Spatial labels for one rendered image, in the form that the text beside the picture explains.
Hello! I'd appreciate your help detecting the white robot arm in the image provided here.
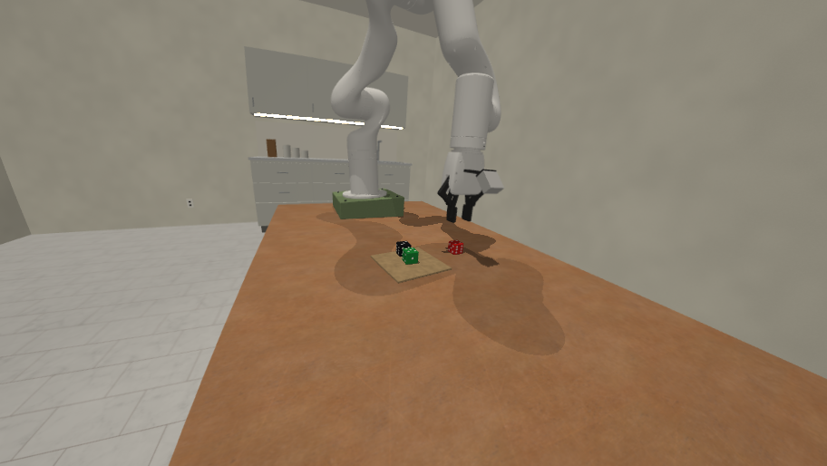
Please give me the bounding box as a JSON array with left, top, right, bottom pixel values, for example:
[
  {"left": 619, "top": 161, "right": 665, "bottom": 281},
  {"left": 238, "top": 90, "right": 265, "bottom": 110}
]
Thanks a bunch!
[{"left": 331, "top": 0, "right": 501, "bottom": 199}]

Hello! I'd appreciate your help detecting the green die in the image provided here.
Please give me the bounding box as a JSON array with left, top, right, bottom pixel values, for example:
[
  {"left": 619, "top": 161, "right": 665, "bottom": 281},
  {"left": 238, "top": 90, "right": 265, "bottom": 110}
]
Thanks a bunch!
[{"left": 402, "top": 248, "right": 419, "bottom": 265}]

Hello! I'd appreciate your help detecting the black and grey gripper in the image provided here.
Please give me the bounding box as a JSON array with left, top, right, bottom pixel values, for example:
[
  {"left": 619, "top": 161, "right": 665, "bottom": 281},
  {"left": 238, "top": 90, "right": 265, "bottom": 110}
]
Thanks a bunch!
[{"left": 437, "top": 150, "right": 484, "bottom": 223}]

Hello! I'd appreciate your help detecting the red die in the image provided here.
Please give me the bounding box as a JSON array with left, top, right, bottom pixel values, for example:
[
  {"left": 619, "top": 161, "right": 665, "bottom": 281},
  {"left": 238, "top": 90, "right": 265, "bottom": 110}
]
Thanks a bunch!
[{"left": 448, "top": 240, "right": 463, "bottom": 255}]

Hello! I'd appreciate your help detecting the black die with white pips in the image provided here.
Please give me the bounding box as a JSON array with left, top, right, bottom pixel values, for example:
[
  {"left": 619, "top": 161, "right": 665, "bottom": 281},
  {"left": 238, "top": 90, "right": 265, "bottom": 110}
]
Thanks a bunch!
[{"left": 396, "top": 241, "right": 411, "bottom": 257}]

